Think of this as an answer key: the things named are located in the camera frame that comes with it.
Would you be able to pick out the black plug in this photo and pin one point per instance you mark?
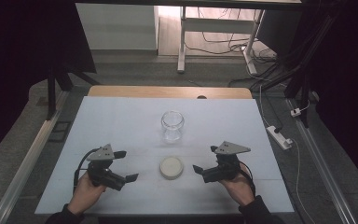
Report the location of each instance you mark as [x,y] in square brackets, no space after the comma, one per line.
[278,128]

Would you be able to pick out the clear glass jar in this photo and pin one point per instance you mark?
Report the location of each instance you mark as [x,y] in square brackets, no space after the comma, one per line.
[172,127]

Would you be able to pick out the white power strip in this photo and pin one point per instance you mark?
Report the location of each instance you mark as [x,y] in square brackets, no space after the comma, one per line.
[278,137]

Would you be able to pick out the aluminium floor rail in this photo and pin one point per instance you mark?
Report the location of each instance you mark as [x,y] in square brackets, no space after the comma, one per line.
[320,161]
[28,161]

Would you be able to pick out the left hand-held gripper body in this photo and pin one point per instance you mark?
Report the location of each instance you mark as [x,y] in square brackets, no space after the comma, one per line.
[104,174]

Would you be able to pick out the white desk frame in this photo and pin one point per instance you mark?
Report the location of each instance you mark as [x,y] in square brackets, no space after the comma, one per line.
[217,25]

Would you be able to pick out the wooden table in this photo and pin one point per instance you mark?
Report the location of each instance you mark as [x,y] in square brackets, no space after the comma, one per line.
[155,91]

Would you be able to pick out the person's right hand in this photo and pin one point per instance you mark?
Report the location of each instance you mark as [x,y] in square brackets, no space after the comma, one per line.
[239,189]

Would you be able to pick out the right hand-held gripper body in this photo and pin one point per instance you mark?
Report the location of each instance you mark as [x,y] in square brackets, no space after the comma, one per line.
[223,171]

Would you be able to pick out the black metal stand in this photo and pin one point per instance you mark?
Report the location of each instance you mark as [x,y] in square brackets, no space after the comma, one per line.
[52,93]
[304,62]

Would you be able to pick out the small white adapter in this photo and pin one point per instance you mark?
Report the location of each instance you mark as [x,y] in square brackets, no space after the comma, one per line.
[296,112]

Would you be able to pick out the dark curtain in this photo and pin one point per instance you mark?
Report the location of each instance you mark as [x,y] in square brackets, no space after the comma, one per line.
[18,62]
[351,93]

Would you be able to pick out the white table cover sheet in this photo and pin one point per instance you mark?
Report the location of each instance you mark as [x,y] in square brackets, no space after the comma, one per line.
[130,124]

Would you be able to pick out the black floor pad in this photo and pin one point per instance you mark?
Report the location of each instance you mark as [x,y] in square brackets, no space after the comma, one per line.
[59,131]

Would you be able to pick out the white round jar lid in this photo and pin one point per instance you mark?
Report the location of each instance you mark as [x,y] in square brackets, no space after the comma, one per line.
[171,167]

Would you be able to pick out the person's left hand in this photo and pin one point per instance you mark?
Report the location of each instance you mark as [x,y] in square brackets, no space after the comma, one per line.
[84,194]

